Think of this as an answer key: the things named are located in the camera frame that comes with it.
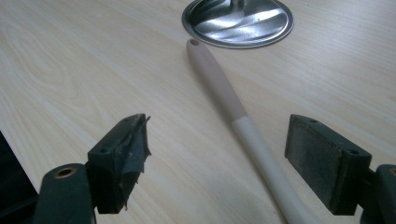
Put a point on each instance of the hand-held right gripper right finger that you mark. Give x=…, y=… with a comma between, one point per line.
x=323, y=161

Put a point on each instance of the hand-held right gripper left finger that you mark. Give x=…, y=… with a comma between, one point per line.
x=116, y=168

